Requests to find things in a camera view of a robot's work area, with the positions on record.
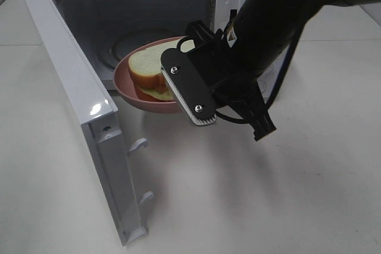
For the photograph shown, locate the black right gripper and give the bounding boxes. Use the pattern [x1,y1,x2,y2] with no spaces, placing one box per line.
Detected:
[161,21,276,141]

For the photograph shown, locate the sandwich with white bread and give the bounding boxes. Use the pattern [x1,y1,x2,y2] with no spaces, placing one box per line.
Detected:
[128,39,180,102]

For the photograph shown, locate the pink plate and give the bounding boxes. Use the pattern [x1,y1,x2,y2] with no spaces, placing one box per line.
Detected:
[113,36,182,114]

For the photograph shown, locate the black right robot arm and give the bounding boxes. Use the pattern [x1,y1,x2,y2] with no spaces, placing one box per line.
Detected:
[161,0,380,140]

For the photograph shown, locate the glass microwave turntable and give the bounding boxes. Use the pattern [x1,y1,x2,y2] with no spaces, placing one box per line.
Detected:
[95,28,180,70]

